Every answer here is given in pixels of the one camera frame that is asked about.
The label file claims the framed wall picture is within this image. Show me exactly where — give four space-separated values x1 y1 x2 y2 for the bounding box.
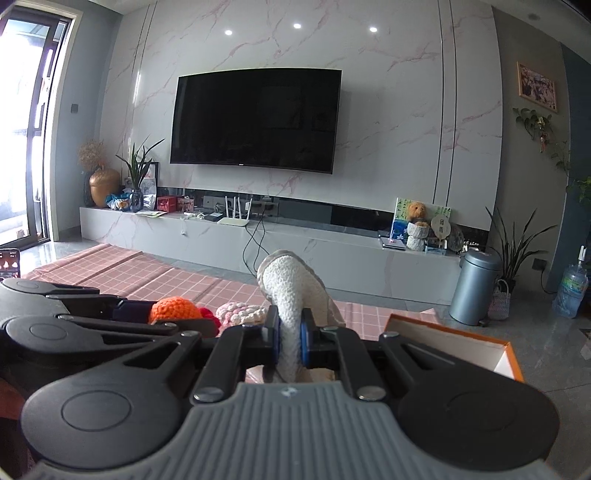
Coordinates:
516 61 558 114

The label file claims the green plant in glass vase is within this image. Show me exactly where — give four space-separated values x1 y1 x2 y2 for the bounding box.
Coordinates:
115 137 166 213

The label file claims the white router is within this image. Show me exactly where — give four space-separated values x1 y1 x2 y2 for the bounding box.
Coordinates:
217 195 252 227

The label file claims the tall potted plant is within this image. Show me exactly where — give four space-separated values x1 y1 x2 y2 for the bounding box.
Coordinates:
485 205 559 291

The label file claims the orange crochet ball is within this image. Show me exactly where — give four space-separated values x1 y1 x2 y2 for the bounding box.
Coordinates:
148 298 204 324

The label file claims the woven basket bag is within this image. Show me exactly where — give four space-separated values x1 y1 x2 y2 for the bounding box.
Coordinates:
487 279 513 321

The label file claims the framed photo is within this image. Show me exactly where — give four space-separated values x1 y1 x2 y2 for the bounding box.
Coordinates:
139 161 160 195

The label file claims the gold vase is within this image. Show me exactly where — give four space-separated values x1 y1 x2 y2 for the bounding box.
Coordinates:
89 167 122 209

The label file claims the wall-mounted black television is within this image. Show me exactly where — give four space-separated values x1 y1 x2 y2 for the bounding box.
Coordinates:
170 69 343 175

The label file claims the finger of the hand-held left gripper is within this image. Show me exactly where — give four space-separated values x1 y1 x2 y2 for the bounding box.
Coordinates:
69 295 155 324
58 314 219 339

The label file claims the grey pedal trash can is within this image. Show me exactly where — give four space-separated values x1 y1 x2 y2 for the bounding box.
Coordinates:
449 250 502 328

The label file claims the black smartphone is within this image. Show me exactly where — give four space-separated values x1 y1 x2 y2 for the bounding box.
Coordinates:
0 248 24 281

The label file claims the marble TV console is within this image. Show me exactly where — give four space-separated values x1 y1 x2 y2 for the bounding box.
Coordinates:
79 203 462 306

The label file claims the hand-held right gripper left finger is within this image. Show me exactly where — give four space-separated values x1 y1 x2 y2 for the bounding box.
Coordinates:
99 307 282 404

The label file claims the round hand fan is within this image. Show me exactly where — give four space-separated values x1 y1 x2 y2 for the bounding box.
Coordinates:
431 216 451 245

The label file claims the large water bottle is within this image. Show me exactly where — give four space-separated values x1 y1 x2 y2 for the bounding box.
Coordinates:
551 246 589 319

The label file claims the white knitted sock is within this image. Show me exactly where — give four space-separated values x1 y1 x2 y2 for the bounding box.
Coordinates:
256 249 345 384

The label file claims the pink checked cloth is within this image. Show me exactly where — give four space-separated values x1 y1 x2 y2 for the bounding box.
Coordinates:
21 242 439 384

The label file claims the green and blue painting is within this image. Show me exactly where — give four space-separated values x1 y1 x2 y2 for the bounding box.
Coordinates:
390 198 452 241

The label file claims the black cable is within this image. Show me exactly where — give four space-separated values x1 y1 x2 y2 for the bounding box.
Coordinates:
242 217 269 278

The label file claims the white knitted pot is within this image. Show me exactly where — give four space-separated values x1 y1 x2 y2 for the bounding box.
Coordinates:
406 222 429 252

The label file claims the pink and white chunky knit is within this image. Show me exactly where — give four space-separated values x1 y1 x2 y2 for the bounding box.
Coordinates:
215 301 273 329

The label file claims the glass sliding door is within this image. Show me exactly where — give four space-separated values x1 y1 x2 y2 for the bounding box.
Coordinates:
0 2 77 252

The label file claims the orange and white storage box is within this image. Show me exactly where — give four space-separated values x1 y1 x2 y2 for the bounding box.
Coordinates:
381 313 526 383

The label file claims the hanging ivy sprig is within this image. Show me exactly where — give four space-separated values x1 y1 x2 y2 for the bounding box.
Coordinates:
512 106 555 153

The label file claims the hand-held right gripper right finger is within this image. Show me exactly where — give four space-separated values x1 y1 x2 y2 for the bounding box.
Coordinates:
300 308 465 401

